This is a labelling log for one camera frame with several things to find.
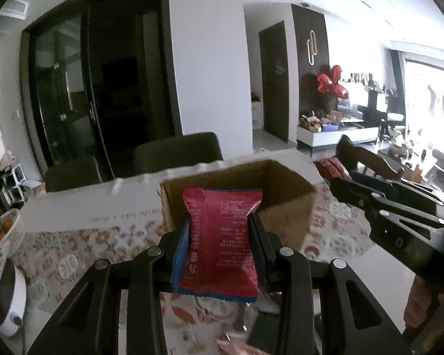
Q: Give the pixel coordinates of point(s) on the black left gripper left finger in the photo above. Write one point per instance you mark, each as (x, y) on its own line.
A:
(86, 322)

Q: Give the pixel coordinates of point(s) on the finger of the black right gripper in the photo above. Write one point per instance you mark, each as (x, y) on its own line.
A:
(412, 195)
(385, 213)

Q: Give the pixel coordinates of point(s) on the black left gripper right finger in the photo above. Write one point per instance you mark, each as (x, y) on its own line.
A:
(324, 308)

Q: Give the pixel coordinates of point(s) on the dark red snack bar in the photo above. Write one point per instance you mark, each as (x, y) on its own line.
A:
(331, 168)

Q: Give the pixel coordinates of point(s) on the red snack packet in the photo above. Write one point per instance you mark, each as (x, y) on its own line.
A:
(213, 257)

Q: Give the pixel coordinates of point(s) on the right hand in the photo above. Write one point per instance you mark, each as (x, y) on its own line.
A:
(418, 302)

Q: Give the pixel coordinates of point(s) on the dark wooden chair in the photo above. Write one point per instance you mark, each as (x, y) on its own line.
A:
(350, 156)

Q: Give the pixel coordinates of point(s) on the floral patterned table mat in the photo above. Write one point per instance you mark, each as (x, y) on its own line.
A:
(55, 261)

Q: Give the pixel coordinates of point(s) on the brown cardboard box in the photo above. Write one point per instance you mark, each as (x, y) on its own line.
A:
(287, 203)

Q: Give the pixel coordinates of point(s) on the white tv console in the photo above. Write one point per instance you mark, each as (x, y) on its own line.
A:
(320, 139)

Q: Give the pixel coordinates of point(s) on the white appliance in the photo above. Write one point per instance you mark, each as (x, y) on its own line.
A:
(13, 298)

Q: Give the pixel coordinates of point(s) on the white woven basket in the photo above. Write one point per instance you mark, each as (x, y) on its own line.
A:
(12, 230)

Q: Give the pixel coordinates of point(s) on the dark dining chair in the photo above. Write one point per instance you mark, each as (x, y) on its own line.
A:
(179, 151)
(76, 173)

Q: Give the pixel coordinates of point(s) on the dark door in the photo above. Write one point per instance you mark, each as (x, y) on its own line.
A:
(275, 80)

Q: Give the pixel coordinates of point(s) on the dark glass cabinet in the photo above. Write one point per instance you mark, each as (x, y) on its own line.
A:
(97, 79)

